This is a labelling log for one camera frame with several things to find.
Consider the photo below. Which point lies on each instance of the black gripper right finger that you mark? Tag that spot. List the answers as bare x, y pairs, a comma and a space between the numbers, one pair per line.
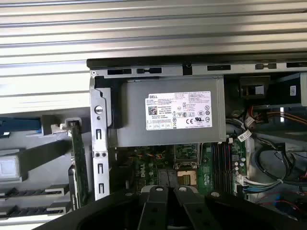
194, 210

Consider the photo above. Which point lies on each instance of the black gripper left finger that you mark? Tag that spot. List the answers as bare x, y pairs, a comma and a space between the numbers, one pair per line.
153, 208

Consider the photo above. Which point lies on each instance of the dark RAM stick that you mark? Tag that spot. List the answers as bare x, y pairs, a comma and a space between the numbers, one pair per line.
28, 211
28, 192

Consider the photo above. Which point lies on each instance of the black RAM slot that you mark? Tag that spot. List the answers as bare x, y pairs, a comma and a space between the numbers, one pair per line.
220, 167
225, 167
215, 167
231, 167

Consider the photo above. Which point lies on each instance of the CPU socket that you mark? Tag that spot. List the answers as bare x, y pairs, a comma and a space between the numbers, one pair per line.
188, 177

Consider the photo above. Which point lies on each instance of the green motherboard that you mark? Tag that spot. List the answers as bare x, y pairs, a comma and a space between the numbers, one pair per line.
206, 172

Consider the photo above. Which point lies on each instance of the metal socket cover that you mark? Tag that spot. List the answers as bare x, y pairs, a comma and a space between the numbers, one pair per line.
187, 153

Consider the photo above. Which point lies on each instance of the black PC case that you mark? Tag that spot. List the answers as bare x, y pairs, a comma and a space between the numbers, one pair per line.
99, 148

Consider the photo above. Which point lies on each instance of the green graphics card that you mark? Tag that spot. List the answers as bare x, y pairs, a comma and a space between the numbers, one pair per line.
80, 167

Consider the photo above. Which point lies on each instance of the grey power supply unit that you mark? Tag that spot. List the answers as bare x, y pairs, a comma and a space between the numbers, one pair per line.
134, 115

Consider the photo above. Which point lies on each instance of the metal disk bay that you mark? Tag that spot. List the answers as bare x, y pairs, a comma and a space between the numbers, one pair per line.
283, 91

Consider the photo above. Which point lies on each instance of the silver CPU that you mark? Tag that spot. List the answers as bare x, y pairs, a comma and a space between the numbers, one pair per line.
7, 167

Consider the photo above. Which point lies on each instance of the hard disk in blue carrier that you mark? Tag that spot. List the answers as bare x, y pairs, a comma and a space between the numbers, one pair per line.
21, 124

